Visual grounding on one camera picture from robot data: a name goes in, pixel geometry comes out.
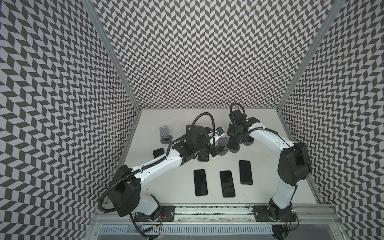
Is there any black phone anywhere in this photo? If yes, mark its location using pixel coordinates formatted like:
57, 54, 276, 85
239, 160, 253, 186
153, 148, 165, 159
194, 169, 208, 197
220, 171, 236, 198
227, 136, 240, 150

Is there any grey round-base phone stand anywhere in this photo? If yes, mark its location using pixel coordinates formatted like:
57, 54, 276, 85
160, 126, 173, 145

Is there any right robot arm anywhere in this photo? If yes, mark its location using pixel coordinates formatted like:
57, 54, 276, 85
227, 108, 312, 222

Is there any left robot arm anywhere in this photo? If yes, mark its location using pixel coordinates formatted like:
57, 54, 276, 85
98, 126, 225, 217

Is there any black folding phone stand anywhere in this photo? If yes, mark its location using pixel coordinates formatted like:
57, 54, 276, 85
198, 153, 209, 162

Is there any black rectangular phone stand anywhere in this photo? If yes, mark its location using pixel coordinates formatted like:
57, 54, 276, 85
186, 125, 192, 134

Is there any grey round stand far right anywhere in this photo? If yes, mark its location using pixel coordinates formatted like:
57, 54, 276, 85
242, 138, 254, 146

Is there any grey round stand centre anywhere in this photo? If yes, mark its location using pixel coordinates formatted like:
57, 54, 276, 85
217, 137, 228, 156

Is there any grey round stand centre-right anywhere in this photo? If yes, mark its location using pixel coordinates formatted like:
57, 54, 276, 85
228, 146, 241, 153

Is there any white ribbed vent strip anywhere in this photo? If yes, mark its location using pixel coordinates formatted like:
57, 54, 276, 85
99, 225, 273, 236

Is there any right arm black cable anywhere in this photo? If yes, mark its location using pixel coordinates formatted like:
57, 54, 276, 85
229, 102, 301, 211

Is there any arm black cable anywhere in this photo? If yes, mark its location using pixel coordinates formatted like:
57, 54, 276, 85
97, 112, 217, 240
229, 102, 301, 211

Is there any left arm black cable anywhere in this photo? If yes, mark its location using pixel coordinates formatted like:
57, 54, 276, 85
97, 112, 217, 240

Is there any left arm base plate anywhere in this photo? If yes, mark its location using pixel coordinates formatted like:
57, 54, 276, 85
134, 205, 176, 223

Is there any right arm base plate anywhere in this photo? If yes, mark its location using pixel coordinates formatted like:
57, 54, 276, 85
253, 205, 297, 223

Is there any aluminium front rail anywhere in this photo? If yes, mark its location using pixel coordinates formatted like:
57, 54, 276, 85
89, 203, 343, 226

